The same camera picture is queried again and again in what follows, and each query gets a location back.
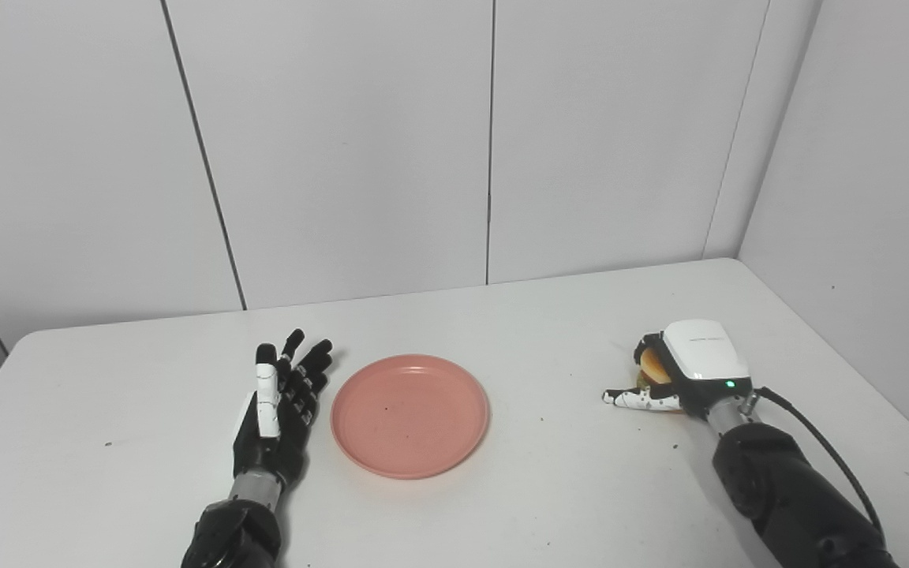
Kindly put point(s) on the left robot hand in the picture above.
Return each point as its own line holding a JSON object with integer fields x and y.
{"x": 274, "y": 430}

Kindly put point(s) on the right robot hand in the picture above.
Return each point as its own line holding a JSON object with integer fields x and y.
{"x": 691, "y": 367}

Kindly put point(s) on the toy hamburger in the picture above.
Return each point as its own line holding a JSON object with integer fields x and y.
{"x": 650, "y": 368}

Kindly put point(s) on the pink plate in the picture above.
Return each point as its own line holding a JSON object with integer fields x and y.
{"x": 410, "y": 416}

